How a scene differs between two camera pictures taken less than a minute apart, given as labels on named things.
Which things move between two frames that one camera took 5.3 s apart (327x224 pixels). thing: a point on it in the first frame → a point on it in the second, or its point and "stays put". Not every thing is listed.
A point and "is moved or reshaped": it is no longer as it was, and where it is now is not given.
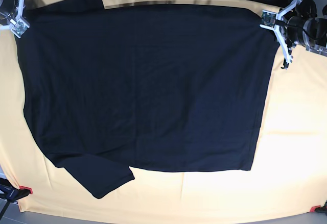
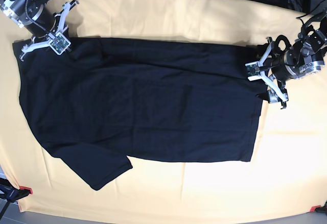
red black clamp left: [9, 193] stays put
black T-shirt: [174, 88] is moved or reshaped
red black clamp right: [319, 209] stays put
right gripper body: [302, 32] → [279, 69]
